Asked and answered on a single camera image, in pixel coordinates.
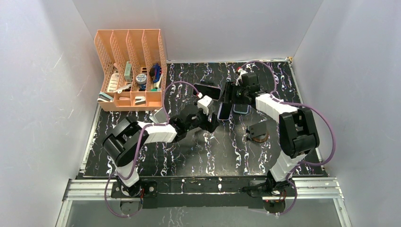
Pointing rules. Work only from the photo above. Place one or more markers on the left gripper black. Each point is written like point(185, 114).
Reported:
point(208, 126)

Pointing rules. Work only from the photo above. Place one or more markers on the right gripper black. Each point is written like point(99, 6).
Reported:
point(231, 87)

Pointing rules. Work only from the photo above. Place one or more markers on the phone with purple case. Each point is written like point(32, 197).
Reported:
point(224, 111)

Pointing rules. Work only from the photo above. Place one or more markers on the phone with pink case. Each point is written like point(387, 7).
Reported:
point(211, 91)

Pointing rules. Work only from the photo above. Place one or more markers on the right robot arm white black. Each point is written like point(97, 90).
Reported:
point(297, 131)

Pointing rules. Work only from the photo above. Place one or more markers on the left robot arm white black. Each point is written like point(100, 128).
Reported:
point(124, 141)

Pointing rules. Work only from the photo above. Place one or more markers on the phone with blue case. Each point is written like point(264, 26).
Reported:
point(241, 109)

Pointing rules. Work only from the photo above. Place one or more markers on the grey stand on wooden base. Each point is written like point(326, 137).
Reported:
point(257, 132)

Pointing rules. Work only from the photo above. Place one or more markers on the white stapler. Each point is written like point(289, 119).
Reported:
point(140, 100)

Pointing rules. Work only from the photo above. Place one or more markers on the blue black tool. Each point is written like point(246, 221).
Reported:
point(155, 73)

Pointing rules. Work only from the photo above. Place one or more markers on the round blue white tape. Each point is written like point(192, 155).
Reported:
point(141, 79)

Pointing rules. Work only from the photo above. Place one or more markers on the green white box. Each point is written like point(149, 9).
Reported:
point(128, 75)

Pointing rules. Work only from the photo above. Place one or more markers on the orange plastic file organizer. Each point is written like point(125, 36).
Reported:
point(135, 69)

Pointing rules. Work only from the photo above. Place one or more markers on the white label tag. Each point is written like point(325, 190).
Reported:
point(113, 82)

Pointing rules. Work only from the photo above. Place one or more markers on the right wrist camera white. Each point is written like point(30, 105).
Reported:
point(239, 81)

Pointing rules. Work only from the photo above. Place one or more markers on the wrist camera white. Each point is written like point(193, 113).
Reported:
point(205, 104)
point(239, 81)

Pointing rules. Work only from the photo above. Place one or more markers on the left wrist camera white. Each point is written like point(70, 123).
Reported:
point(205, 104)

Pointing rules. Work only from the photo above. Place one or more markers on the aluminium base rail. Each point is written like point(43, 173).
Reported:
point(157, 192)

